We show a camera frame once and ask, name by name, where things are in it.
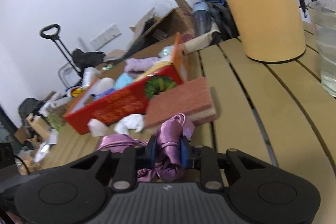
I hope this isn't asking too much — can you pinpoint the black trolley with bag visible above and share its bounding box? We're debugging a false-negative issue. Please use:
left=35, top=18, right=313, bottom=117
left=39, top=24, right=106, bottom=79

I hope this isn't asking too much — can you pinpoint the red cardboard storage box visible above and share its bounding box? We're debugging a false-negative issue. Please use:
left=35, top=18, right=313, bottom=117
left=63, top=33, right=189, bottom=134

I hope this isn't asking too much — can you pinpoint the purple satin scrunchie cloth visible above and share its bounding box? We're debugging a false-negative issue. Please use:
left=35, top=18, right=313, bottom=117
left=98, top=113, right=195, bottom=182

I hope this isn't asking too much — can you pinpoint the white labelled plastic jar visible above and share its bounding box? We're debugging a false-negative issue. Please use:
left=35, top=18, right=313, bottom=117
left=82, top=67, right=100, bottom=89

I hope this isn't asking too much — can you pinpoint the white round sponge ball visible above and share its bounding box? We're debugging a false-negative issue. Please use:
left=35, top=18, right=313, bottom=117
left=96, top=77, right=115, bottom=94

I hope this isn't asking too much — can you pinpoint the light blue fluffy plush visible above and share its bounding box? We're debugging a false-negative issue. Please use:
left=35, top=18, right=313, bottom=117
left=113, top=72, right=134, bottom=90

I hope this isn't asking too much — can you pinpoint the white wall socket strip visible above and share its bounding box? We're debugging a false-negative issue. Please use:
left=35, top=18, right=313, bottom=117
left=90, top=24, right=121, bottom=51

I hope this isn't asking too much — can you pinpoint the blue plastic water bottle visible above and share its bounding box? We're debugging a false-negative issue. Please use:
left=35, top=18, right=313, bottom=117
left=193, top=1, right=212, bottom=37

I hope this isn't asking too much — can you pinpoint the open brown cardboard box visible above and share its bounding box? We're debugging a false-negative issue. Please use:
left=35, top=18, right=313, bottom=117
left=123, top=0, right=195, bottom=58

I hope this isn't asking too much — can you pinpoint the white face mask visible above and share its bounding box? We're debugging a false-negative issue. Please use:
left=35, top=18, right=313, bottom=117
left=88, top=119, right=113, bottom=138

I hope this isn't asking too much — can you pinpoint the pink scouring sponge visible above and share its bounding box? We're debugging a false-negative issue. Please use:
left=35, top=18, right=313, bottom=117
left=144, top=77, right=218, bottom=128

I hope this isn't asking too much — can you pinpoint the clear glass cup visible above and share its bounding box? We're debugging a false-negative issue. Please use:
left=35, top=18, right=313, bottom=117
left=307, top=1, right=336, bottom=97

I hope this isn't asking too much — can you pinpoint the yellow plush toy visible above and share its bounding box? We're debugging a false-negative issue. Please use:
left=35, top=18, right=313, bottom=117
left=143, top=61, right=171, bottom=77

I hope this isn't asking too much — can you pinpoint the lavender knitted cloth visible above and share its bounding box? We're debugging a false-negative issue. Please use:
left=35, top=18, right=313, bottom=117
left=124, top=57, right=161, bottom=75

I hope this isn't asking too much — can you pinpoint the yellow thermos jug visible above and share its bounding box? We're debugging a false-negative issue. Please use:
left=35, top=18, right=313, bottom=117
left=227, top=0, right=306, bottom=63

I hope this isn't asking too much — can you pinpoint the white cloth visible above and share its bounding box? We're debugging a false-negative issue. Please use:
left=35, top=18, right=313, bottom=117
left=113, top=114, right=145, bottom=135

